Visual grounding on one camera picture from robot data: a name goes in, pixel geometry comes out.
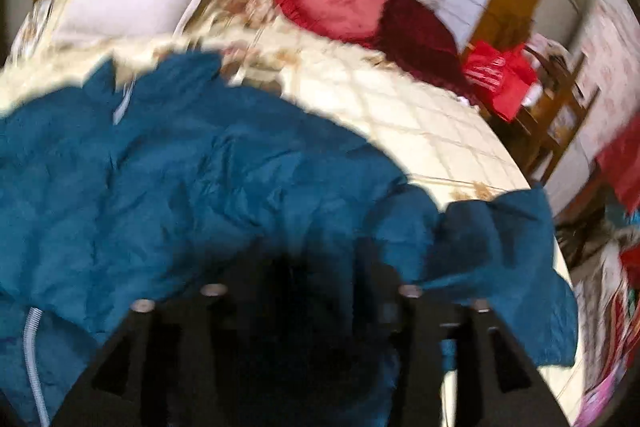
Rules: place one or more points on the red shopping bag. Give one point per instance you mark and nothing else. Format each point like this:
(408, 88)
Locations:
(500, 80)

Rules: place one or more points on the teal blue padded jacket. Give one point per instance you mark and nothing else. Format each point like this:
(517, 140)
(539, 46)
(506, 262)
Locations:
(110, 196)

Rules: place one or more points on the wooden chair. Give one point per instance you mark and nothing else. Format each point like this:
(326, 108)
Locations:
(539, 136)

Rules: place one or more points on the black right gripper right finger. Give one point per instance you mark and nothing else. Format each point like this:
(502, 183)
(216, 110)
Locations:
(457, 365)

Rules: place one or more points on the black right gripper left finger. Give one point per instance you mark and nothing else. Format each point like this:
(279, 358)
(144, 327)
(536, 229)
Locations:
(157, 369)

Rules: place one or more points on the cream floral checked bedsheet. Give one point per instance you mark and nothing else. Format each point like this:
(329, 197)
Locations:
(439, 143)

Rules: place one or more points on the dark red fuzzy cushion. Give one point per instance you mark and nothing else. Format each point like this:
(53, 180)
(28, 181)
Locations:
(411, 35)

